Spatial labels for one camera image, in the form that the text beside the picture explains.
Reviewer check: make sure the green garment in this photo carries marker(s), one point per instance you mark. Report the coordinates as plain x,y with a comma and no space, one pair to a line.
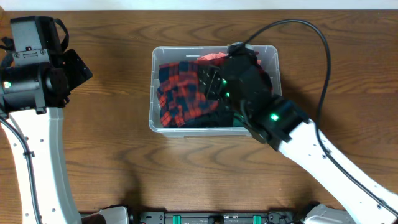
237,123

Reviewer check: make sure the black mounting rail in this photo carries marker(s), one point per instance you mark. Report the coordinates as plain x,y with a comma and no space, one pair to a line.
278,217

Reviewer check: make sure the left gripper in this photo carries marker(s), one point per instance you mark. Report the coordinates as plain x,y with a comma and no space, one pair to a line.
78,69

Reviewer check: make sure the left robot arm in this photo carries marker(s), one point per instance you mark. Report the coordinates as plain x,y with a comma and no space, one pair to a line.
37,76

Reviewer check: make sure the black garment with strap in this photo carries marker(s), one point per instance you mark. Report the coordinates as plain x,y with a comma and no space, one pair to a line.
217,119

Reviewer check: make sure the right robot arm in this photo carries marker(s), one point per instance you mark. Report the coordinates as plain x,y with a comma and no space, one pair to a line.
241,83

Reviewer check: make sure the clear plastic storage bin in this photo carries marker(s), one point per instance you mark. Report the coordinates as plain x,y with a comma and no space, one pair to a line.
267,54

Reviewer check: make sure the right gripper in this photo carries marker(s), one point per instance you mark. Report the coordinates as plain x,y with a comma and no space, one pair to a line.
215,78

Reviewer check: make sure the pink garment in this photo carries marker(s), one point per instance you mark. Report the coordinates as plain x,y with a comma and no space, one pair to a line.
213,57

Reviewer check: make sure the red plaid flannel garment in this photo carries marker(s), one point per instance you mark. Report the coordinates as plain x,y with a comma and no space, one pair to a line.
178,94

